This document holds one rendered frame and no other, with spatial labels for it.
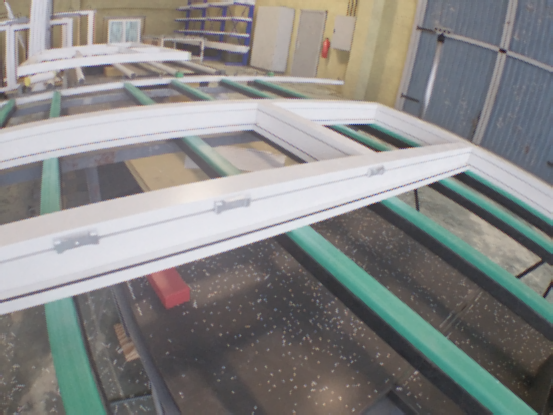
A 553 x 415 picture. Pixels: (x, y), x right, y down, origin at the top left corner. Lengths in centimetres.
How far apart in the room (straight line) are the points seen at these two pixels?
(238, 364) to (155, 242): 32
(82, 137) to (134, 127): 12
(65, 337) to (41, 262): 8
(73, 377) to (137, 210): 18
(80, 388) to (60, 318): 9
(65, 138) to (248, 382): 62
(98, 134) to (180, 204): 42
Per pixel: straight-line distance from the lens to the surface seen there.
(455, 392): 39
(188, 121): 79
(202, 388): 58
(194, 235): 39
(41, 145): 74
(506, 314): 102
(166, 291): 67
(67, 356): 32
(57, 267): 37
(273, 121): 81
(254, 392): 58
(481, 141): 639
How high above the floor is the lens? 112
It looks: 31 degrees down
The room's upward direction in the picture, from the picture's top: 10 degrees clockwise
